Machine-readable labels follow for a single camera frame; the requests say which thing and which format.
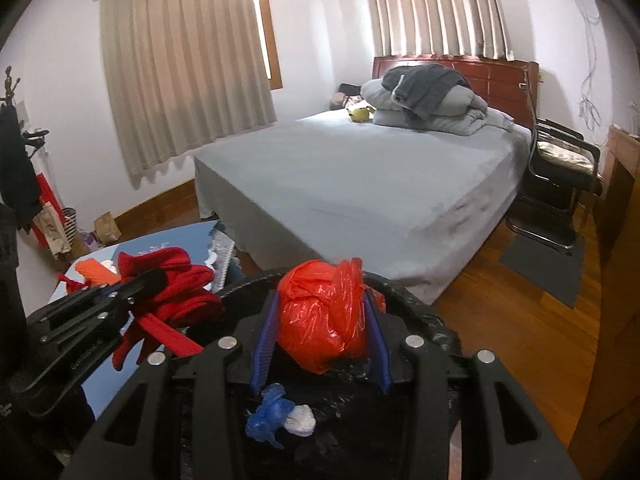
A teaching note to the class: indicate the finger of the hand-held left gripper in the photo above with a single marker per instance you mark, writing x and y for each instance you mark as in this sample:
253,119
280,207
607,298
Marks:
150,282
75,305

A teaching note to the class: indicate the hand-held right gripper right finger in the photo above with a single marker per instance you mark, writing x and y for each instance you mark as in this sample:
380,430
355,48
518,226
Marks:
374,345

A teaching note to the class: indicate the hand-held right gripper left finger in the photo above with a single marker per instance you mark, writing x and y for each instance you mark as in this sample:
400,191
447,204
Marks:
265,350

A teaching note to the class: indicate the red cloth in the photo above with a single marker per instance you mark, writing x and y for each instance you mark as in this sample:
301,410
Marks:
175,285

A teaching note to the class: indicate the orange foam net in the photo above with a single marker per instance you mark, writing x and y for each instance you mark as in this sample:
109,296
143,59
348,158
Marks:
95,269

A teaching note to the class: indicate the black trash bin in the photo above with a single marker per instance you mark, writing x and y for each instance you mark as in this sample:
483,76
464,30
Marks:
425,320

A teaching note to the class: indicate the orange-red plastic bag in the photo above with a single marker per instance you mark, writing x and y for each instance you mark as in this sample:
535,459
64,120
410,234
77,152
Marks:
315,320

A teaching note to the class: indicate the blue crumpled wrapper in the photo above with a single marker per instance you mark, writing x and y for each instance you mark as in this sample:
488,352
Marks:
267,417

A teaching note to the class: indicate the small purple item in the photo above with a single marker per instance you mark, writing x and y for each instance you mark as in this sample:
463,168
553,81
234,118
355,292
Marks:
87,238

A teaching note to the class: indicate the brown paper bag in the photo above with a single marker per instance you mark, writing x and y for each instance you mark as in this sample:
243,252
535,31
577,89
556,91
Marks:
107,227

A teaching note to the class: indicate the beige printed tote bag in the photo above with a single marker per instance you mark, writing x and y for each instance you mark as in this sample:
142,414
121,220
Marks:
55,230

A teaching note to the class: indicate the crumpled white tissue ball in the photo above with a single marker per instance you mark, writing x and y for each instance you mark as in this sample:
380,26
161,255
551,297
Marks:
300,420

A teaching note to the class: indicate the striped bag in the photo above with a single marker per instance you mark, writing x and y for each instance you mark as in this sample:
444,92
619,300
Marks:
70,222

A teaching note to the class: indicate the red bag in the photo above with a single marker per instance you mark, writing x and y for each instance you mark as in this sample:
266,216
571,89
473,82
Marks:
47,190

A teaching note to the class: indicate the hanging black garment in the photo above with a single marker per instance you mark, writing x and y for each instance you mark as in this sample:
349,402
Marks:
17,175

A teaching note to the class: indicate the bed with grey sheet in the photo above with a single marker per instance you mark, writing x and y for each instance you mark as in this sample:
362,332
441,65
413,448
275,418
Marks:
350,175

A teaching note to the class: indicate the dark grey floor mat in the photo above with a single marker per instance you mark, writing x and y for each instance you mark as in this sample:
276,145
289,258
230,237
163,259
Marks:
545,270

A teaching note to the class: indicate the wide beige curtain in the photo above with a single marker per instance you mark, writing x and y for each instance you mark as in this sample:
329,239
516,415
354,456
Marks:
185,70

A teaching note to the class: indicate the yellow plush toy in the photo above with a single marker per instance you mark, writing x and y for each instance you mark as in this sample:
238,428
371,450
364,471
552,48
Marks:
360,115

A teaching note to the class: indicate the coat rack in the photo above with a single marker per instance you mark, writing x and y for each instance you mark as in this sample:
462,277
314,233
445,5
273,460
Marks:
9,82

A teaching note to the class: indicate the black metal chair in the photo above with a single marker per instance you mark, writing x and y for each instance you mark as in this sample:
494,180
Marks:
550,180

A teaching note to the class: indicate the folded grey blanket pile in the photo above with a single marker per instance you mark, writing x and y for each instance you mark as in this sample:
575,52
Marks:
465,115

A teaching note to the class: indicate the dark bedside bag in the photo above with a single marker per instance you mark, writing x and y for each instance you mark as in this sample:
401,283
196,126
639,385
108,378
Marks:
352,92

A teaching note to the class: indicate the dark grey jacket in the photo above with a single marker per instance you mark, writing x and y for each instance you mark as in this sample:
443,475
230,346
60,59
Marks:
425,85

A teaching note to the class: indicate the patterned chair cushion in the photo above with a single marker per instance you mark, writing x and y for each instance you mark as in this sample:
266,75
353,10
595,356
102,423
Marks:
565,152

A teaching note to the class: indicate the wooden desk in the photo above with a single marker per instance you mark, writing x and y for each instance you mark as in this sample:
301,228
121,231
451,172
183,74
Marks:
620,210

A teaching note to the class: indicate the red-brown wooden headboard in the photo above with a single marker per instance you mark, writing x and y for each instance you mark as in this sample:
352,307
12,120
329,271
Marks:
500,80

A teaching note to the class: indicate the narrow beige curtain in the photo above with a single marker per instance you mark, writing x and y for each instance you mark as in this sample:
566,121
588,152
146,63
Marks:
435,5

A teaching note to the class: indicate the wooden window frame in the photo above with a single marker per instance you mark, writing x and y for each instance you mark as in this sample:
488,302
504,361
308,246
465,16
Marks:
272,35

